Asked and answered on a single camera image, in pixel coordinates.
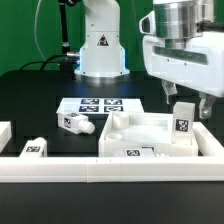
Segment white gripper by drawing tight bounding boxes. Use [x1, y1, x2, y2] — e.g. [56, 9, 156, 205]
[143, 32, 224, 119]

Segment white square table top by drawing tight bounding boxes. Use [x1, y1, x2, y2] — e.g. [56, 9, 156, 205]
[98, 112, 198, 157]

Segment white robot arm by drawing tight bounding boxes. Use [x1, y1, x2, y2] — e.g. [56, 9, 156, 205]
[75, 0, 224, 119]

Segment white U-shaped fence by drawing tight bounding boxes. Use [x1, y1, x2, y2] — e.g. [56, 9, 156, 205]
[0, 122, 224, 183]

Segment white sheet with markers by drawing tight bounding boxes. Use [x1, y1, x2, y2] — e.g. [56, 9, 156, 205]
[57, 98, 144, 114]

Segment black cables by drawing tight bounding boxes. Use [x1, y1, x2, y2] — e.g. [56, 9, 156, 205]
[19, 53, 81, 71]

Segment white cable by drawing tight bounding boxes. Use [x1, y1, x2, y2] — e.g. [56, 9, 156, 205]
[33, 0, 48, 62]

